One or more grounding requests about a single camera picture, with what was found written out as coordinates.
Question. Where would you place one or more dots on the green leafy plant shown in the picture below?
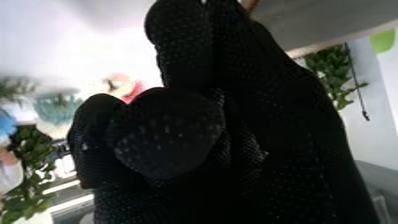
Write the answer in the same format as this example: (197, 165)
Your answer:
(28, 150)
(331, 70)

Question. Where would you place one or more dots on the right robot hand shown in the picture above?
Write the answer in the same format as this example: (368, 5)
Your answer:
(254, 133)

